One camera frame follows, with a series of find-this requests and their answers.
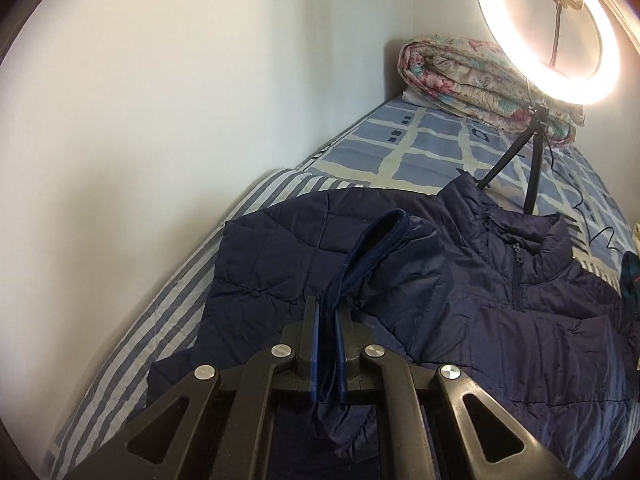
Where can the blue cream folded garment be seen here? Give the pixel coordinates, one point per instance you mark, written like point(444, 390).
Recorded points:
point(630, 275)

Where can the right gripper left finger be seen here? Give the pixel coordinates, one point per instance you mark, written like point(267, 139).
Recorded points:
point(302, 376)

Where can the phone holder clamp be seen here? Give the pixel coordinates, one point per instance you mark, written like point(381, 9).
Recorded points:
point(560, 6)

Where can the blue checked blanket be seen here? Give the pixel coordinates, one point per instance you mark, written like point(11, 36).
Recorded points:
point(421, 149)

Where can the floral folded quilt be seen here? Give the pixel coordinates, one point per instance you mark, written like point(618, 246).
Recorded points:
point(475, 79)

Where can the striped blue white bedspread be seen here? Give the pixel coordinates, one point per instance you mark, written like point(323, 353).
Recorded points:
point(167, 325)

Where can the navy quilted puffer jacket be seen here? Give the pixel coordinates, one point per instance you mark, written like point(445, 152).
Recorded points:
point(444, 278)

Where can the ring light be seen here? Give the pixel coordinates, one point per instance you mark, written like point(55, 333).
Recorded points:
point(588, 64)

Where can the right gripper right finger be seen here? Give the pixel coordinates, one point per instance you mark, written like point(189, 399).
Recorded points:
point(354, 382)

